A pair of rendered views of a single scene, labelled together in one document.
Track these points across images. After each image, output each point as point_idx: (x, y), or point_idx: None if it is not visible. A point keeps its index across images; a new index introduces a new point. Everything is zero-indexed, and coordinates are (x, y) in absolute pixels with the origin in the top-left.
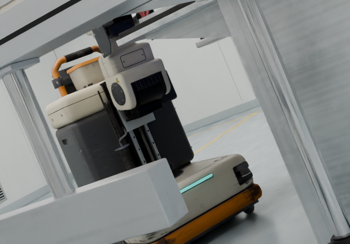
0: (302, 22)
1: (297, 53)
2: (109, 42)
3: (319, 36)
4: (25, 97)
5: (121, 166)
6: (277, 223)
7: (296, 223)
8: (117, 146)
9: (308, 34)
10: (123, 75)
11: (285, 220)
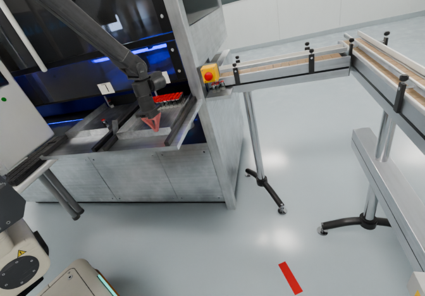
0: (219, 110)
1: (221, 124)
2: (23, 200)
3: (222, 115)
4: None
5: None
6: (152, 255)
7: (166, 240)
8: None
9: (221, 115)
10: (33, 237)
11: (152, 250)
